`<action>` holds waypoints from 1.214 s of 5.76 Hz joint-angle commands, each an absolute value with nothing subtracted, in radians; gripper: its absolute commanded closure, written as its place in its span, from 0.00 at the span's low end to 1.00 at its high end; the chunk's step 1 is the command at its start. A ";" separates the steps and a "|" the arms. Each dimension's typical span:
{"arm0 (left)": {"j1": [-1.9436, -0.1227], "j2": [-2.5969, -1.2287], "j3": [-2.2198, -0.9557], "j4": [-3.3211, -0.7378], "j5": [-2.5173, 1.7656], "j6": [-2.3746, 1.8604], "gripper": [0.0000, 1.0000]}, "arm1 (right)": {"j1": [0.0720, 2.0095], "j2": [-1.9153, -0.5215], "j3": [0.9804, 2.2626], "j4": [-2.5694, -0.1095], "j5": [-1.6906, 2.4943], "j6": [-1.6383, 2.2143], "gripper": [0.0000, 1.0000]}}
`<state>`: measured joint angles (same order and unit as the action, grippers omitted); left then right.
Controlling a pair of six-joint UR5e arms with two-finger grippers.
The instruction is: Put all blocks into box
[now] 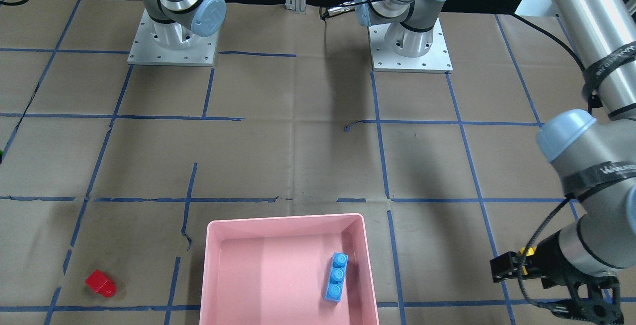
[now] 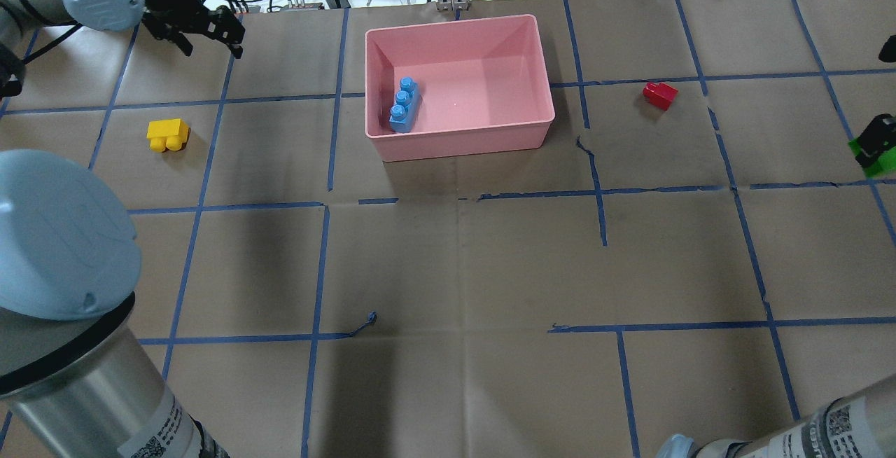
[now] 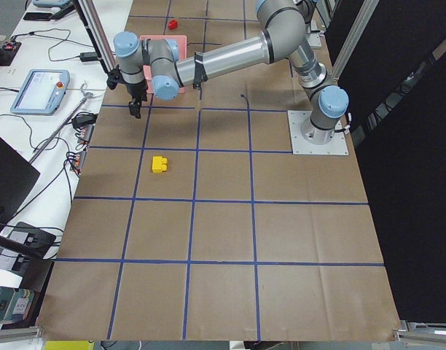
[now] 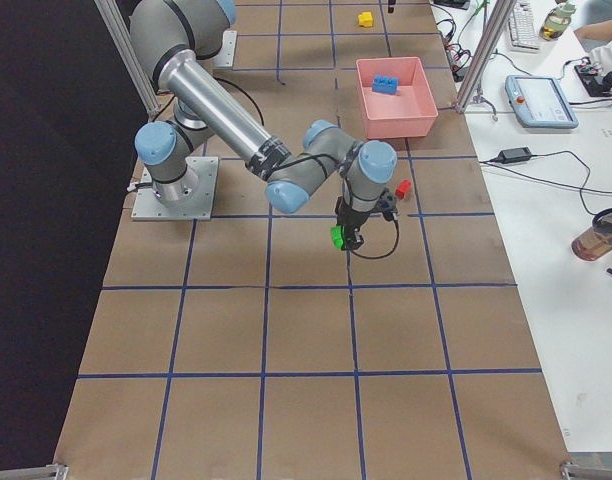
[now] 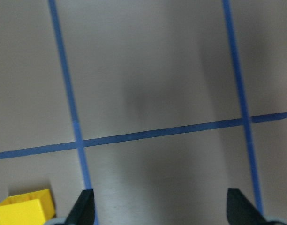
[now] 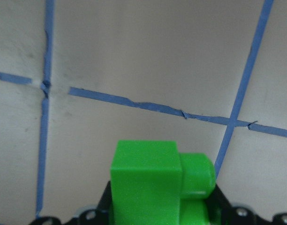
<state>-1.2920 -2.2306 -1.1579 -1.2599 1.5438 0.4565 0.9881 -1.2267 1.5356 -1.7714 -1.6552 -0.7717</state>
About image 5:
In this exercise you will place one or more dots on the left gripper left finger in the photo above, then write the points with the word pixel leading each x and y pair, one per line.
pixel 83 211

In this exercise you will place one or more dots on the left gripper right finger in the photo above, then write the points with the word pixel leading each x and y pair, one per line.
pixel 240 211

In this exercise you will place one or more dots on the yellow toy block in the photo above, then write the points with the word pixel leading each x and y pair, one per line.
pixel 33 208

